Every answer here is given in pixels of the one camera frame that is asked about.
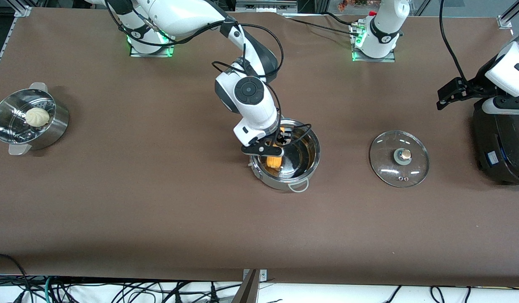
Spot brown table mat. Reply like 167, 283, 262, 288
0, 8, 519, 287

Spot aluminium frame profile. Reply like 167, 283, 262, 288
497, 0, 519, 30

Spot grey metal box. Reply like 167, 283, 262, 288
235, 0, 298, 14

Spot black base power cable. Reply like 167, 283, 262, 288
285, 11, 362, 37

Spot black floor cable loop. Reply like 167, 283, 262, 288
0, 252, 32, 303

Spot steel pot with loop handles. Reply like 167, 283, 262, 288
248, 118, 322, 194

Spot white steamed bun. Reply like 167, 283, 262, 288
24, 107, 51, 128

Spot steel steamer pot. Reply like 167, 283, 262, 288
0, 82, 70, 157

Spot black round appliance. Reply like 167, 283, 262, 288
472, 100, 519, 186

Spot metal table edge bracket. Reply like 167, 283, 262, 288
242, 268, 268, 282

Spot yellow corn cob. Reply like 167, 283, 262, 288
265, 126, 285, 170

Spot dark grey slanted bar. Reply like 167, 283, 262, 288
232, 269, 260, 303

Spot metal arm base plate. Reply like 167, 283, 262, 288
129, 29, 176, 58
351, 25, 397, 63

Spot glass pot lid with knob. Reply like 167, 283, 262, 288
369, 130, 430, 189

